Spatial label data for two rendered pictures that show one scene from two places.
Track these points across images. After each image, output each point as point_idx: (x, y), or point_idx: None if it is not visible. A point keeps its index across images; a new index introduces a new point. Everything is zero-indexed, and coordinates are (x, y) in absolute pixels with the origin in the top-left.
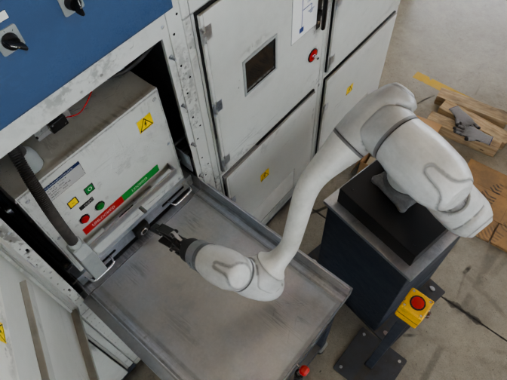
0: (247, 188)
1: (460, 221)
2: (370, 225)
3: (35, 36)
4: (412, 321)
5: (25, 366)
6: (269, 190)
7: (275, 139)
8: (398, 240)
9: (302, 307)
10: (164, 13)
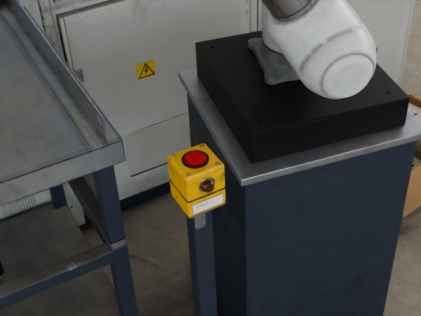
0: (107, 72)
1: (302, 41)
2: (219, 99)
3: None
4: (182, 195)
5: None
6: (160, 112)
7: (165, 9)
8: (238, 110)
9: (32, 140)
10: None
